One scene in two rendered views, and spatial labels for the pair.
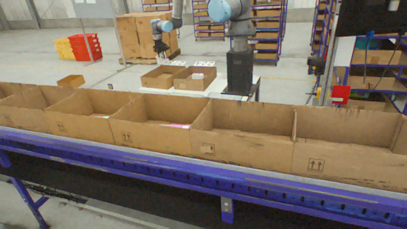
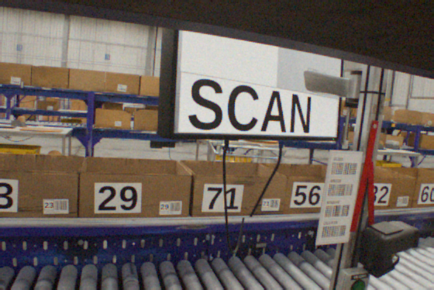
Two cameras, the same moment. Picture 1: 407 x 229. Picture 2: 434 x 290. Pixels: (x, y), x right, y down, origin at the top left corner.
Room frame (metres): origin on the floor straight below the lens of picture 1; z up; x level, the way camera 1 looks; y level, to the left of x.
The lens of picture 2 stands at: (1.69, -1.46, 1.31)
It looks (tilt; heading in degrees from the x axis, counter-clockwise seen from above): 7 degrees down; 139
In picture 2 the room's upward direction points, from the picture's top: 5 degrees clockwise
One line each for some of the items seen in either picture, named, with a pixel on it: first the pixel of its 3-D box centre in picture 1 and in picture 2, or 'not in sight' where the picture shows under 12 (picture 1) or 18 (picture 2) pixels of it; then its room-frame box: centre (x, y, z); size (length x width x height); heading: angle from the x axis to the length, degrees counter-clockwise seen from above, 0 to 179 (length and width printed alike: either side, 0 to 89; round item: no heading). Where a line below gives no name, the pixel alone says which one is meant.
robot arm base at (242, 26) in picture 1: (240, 24); not in sight; (1.86, -0.32, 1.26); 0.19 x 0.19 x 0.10
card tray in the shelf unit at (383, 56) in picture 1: (370, 50); not in sight; (1.88, -1.37, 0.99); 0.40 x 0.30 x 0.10; 155
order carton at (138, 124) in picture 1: (165, 123); (365, 186); (1.00, 0.19, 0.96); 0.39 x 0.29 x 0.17; 69
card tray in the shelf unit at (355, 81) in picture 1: (364, 74); not in sight; (1.87, -1.37, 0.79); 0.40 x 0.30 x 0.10; 160
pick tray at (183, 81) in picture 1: (196, 77); not in sight; (2.10, 0.04, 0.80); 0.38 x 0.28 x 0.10; 158
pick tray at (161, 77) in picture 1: (165, 76); not in sight; (2.21, 0.34, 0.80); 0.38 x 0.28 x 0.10; 154
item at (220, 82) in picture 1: (200, 83); not in sight; (2.11, 0.01, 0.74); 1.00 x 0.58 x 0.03; 66
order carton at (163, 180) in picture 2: not in sight; (133, 185); (0.57, -0.91, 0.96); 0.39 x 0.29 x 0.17; 68
